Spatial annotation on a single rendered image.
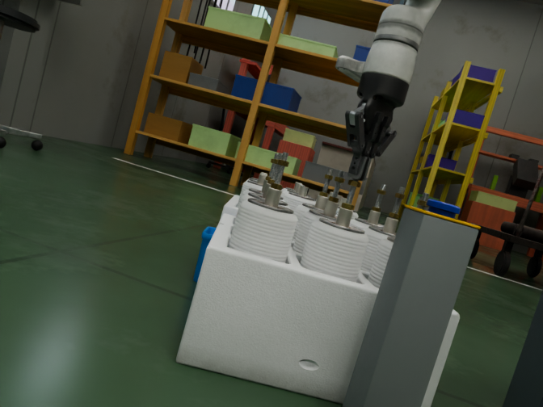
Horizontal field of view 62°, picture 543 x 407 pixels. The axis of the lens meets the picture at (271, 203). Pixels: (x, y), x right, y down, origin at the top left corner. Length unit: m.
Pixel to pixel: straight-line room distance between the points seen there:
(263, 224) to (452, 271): 0.27
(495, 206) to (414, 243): 7.04
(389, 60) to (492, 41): 8.86
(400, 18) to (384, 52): 0.05
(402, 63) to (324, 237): 0.28
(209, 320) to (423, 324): 0.30
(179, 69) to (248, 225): 4.24
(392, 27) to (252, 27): 4.03
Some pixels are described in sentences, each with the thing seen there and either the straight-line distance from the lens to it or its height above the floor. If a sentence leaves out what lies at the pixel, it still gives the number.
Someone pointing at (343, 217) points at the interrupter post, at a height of 0.27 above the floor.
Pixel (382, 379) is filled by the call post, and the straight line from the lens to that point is 0.60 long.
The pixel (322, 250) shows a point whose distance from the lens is 0.70.
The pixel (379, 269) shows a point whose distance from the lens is 0.75.
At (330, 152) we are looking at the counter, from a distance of 6.48.
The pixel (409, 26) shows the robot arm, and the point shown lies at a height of 0.57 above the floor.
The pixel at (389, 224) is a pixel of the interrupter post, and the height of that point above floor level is 0.27.
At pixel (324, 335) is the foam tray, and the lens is 0.70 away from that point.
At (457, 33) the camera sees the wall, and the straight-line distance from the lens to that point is 9.53.
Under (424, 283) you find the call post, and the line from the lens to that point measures 0.57.
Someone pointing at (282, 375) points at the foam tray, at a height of 0.02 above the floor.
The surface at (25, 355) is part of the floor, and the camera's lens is 0.68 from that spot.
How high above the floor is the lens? 0.32
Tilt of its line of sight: 5 degrees down
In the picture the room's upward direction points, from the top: 16 degrees clockwise
